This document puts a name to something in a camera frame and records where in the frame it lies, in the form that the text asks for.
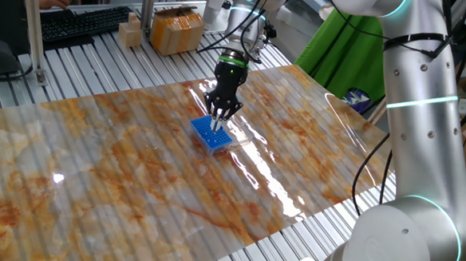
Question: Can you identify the orange marble pattern mat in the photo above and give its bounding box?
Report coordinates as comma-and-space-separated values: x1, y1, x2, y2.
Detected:
0, 49, 416, 261

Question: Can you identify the green flange ring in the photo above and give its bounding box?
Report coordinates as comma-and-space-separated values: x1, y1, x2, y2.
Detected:
216, 54, 250, 69

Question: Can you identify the blue pipette tip holder box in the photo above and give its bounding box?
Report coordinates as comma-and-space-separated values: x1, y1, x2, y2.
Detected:
186, 107, 255, 160

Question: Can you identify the green cloth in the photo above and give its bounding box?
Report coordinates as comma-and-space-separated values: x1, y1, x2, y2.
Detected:
292, 6, 391, 103

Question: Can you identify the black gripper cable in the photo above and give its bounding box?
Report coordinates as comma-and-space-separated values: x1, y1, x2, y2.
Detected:
188, 0, 403, 219

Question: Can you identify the black camera cable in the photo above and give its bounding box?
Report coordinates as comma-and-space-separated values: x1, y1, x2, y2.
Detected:
235, 0, 464, 75

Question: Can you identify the blue patterned bag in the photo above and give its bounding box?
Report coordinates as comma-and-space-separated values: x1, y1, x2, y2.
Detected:
340, 87, 380, 115

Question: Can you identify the black computer keyboard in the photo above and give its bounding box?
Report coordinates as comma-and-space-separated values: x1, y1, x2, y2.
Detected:
38, 1, 135, 49

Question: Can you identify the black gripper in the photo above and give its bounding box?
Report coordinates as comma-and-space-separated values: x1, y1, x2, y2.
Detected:
200, 62, 249, 134

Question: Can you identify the taped cardboard box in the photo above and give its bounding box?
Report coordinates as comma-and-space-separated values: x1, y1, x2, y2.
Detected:
148, 4, 207, 59

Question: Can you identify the wooden block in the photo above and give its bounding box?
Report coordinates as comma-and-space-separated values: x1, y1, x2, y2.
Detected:
116, 11, 145, 49

